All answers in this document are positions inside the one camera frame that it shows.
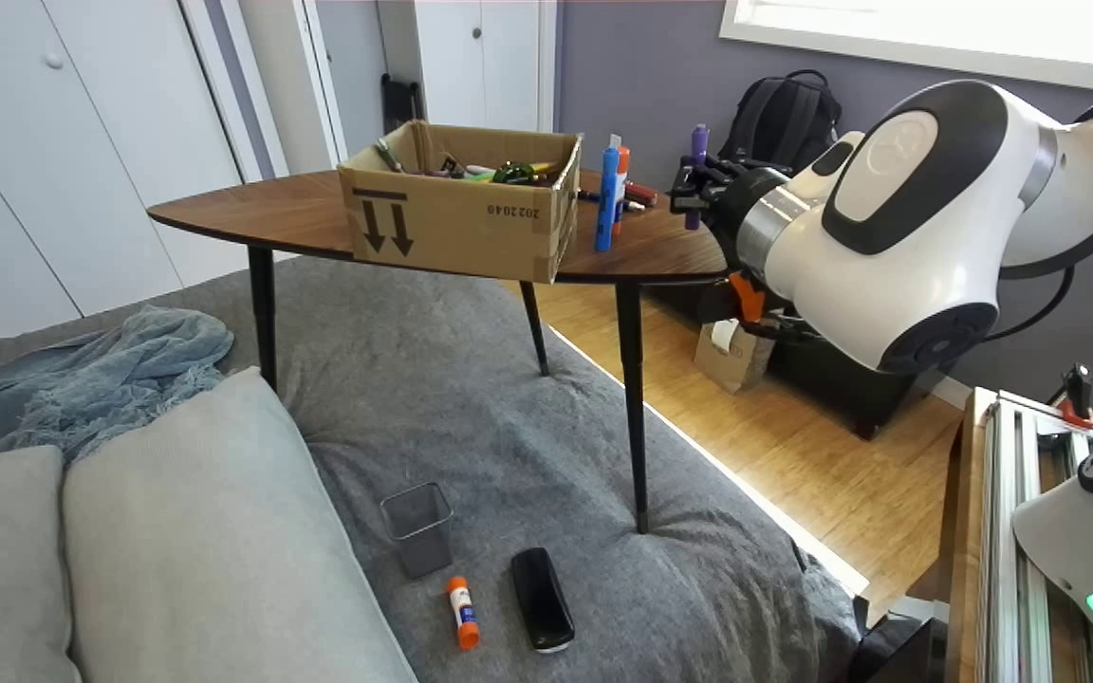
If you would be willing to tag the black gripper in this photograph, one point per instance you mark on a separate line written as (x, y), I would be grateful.
(719, 191)

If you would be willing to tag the purple marker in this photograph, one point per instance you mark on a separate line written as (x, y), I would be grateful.
(697, 178)

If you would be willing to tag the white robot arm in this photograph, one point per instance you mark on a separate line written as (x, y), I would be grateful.
(893, 241)

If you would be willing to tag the blue marker standing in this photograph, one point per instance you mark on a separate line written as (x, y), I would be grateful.
(608, 196)

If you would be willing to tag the small cardboard box on floor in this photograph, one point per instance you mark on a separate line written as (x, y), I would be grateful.
(730, 354)

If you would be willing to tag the black backpack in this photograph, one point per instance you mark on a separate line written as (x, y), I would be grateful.
(784, 118)

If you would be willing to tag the white orange glue stick standing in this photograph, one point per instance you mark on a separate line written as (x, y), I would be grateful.
(620, 183)

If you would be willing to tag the wooden teardrop side table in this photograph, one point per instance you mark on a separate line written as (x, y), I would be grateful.
(306, 215)

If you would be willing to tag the grey mesh pen cup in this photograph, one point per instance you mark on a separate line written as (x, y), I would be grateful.
(419, 521)

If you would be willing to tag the orange capped glue stick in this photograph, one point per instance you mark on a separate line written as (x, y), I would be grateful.
(466, 615)

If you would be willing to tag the light grey pillow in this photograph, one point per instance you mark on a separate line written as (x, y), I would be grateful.
(200, 546)

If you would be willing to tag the white wardrobe doors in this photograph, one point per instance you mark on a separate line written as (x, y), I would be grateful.
(113, 108)

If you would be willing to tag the blue grey blanket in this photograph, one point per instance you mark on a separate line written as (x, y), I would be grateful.
(100, 383)

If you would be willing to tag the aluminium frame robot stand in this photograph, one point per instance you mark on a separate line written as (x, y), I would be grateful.
(1023, 541)

